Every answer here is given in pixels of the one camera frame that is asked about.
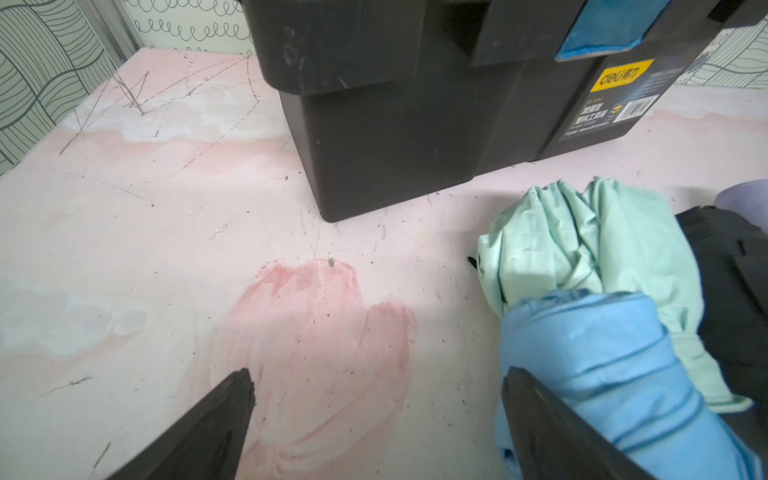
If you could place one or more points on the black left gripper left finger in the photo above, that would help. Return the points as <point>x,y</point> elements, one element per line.
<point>206,442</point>

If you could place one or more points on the lavender folded umbrella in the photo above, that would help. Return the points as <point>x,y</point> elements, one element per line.
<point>748,199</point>

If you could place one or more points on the black folded umbrella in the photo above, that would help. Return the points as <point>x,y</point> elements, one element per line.
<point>731,254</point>

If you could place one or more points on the mint green umbrella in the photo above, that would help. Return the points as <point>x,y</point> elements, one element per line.
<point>609,238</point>

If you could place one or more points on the light blue slim umbrella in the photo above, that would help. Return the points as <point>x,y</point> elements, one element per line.
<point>611,360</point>

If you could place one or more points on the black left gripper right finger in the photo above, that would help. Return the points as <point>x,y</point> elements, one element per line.
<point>552,442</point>

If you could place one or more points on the yellow black toolbox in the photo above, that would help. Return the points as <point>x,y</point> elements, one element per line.
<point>387,101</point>

